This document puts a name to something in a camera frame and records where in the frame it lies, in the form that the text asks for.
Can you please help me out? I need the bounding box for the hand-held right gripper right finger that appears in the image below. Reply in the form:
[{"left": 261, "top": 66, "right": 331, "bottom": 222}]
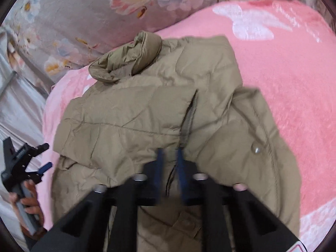
[{"left": 176, "top": 148, "right": 303, "bottom": 252}]

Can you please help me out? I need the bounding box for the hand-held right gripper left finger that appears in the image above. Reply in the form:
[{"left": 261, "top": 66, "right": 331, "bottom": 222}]
[{"left": 31, "top": 148, "right": 165, "bottom": 252}]

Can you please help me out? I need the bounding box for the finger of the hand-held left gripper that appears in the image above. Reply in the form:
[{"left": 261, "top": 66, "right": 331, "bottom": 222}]
[
  {"left": 26, "top": 162, "right": 53, "bottom": 184},
  {"left": 25, "top": 143, "right": 50, "bottom": 161}
]

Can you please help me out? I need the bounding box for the khaki puffer jacket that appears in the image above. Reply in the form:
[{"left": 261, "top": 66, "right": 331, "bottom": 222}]
[{"left": 51, "top": 30, "right": 301, "bottom": 252}]

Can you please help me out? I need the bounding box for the person's left hand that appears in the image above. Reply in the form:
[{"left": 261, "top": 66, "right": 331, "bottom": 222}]
[{"left": 9, "top": 180, "right": 45, "bottom": 232}]

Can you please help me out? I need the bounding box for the white satin cloth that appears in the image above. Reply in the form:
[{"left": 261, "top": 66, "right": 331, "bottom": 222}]
[{"left": 0, "top": 26, "right": 54, "bottom": 242}]

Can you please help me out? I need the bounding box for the grey metal bar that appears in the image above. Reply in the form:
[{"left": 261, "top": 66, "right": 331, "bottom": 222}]
[{"left": 0, "top": 71, "right": 19, "bottom": 97}]

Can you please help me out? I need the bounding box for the pink fleece blanket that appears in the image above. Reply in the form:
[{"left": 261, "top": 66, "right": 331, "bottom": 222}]
[{"left": 42, "top": 0, "right": 336, "bottom": 252}]

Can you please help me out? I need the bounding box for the grey floral bedsheet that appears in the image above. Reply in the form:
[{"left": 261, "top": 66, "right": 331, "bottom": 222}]
[{"left": 0, "top": 0, "right": 336, "bottom": 91}]

